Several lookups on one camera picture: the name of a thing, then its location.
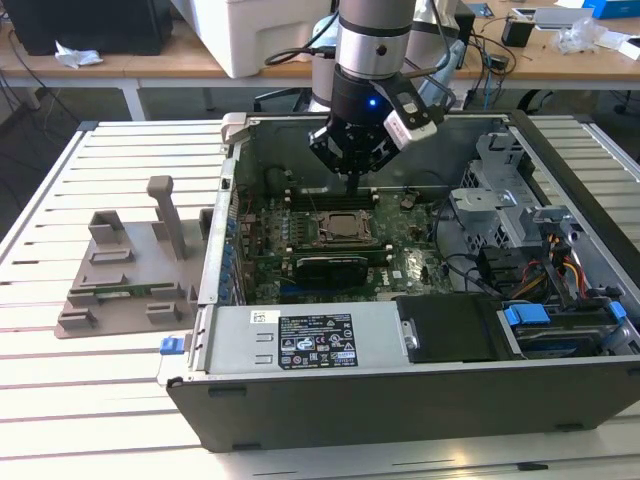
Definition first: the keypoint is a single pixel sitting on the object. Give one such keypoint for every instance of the hard disk blue carrier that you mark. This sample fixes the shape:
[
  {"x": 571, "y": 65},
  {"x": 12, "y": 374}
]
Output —
[{"x": 527, "y": 316}]

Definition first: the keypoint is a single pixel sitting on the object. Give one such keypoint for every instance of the thin metal locking lever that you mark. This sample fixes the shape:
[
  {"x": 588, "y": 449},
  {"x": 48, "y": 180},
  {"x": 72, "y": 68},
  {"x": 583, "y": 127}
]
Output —
[{"x": 314, "y": 205}]

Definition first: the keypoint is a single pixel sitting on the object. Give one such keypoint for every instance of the crumpled white paper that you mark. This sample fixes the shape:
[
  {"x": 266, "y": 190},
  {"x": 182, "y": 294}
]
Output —
[{"x": 75, "y": 54}]

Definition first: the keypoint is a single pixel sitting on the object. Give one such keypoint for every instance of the silver power supply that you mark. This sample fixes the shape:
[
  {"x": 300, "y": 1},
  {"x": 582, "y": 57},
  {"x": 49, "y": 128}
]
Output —
[{"x": 235, "y": 335}]

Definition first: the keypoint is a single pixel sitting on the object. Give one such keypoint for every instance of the green RAM stick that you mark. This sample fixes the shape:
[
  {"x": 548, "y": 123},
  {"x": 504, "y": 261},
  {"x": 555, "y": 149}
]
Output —
[{"x": 145, "y": 288}]

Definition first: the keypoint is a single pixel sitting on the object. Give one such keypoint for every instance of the white latch RAM slot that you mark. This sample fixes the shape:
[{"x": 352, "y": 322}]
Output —
[
  {"x": 330, "y": 192},
  {"x": 380, "y": 259},
  {"x": 330, "y": 200},
  {"x": 340, "y": 248}
]

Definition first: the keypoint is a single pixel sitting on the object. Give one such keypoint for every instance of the round coin battery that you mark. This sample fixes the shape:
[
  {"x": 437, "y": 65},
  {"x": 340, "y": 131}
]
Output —
[{"x": 406, "y": 202}]

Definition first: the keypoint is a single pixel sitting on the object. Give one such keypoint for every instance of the pale blue teach pendant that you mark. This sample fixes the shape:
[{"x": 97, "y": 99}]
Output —
[{"x": 450, "y": 65}]

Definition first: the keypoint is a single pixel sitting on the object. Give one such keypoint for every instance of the black plastic bay cover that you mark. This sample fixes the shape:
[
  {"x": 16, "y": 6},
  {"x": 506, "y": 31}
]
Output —
[{"x": 450, "y": 330}]

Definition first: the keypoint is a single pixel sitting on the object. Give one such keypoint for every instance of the black open PC case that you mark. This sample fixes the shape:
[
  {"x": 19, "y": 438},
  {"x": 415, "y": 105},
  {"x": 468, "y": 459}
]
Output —
[{"x": 350, "y": 410}]

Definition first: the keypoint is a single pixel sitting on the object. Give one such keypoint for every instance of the large white box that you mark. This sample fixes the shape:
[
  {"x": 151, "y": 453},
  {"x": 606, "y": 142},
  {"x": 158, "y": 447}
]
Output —
[{"x": 260, "y": 35}]

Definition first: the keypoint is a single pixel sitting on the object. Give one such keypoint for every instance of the small black box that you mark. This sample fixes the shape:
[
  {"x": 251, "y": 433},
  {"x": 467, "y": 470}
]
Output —
[{"x": 517, "y": 34}]

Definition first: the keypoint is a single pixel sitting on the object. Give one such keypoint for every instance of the black latch RAM slot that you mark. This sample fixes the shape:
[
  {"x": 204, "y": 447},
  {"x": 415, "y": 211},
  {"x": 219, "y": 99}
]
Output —
[
  {"x": 330, "y": 196},
  {"x": 340, "y": 253},
  {"x": 340, "y": 244},
  {"x": 330, "y": 205}
]

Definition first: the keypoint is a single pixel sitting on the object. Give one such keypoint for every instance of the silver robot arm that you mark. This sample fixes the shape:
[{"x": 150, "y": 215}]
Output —
[{"x": 372, "y": 45}]

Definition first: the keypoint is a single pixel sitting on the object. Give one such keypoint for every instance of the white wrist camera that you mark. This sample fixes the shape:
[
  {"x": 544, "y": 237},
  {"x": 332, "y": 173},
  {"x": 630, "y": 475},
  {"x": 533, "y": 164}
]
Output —
[{"x": 410, "y": 131}]

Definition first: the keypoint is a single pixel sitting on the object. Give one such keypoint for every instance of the silver CPU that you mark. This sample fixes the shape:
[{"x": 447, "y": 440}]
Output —
[{"x": 345, "y": 225}]

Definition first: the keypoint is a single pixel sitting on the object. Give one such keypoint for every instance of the blue cardboard box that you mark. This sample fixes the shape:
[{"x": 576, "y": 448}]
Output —
[{"x": 615, "y": 9}]

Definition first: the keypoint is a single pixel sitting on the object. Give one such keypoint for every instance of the blue case latch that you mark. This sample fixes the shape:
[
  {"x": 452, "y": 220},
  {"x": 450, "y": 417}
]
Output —
[{"x": 169, "y": 346}]

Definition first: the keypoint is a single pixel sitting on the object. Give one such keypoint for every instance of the black graphics card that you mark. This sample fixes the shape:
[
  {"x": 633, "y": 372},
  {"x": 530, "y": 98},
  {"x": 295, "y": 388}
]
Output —
[{"x": 330, "y": 272}]

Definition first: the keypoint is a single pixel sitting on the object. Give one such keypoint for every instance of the silver metal drive cage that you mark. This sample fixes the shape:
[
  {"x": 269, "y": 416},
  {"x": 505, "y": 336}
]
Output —
[{"x": 490, "y": 200}]

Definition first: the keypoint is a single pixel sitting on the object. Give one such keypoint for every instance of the green motherboard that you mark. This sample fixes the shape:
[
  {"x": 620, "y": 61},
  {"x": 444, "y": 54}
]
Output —
[{"x": 410, "y": 260}]

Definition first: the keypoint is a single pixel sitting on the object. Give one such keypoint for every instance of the wooden desk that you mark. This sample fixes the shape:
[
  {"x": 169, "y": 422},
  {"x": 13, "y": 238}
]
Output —
[{"x": 150, "y": 62}]

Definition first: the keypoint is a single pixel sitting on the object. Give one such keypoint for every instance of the black power adapter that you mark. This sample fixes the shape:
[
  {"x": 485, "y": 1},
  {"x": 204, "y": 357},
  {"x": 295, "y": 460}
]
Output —
[{"x": 498, "y": 61}]

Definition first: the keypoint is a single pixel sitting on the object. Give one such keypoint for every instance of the large black box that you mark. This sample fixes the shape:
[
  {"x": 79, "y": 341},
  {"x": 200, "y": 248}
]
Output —
[{"x": 90, "y": 25}]

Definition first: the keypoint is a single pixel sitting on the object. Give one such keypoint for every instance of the grey parts rack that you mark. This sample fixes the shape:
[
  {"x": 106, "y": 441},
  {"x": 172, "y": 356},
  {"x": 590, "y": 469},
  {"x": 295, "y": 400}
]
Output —
[{"x": 135, "y": 240}]

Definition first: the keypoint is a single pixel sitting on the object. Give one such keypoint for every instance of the black connector block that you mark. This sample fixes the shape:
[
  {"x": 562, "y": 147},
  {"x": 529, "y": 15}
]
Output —
[{"x": 500, "y": 267}]

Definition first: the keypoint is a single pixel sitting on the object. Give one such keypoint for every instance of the small white box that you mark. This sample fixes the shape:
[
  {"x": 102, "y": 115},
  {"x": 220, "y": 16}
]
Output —
[{"x": 631, "y": 49}]

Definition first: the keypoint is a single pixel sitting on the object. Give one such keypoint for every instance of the clear plastic bag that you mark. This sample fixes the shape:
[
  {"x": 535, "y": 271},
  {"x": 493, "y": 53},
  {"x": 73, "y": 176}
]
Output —
[{"x": 580, "y": 37}]

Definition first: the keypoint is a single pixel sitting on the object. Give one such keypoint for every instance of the CPU socket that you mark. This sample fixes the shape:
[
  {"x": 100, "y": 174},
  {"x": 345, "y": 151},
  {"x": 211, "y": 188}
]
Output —
[{"x": 320, "y": 239}]

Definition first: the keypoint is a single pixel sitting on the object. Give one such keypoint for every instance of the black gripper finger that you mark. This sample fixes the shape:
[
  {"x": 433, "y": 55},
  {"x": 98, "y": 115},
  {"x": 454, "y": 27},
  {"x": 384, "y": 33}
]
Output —
[
  {"x": 370, "y": 150},
  {"x": 330, "y": 147}
]

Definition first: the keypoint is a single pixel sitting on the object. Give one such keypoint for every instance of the blue expansion slot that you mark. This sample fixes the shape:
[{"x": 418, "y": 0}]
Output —
[{"x": 290, "y": 291}]

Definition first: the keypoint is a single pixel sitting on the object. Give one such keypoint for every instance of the flat silver device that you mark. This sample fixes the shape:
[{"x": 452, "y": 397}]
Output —
[{"x": 560, "y": 17}]

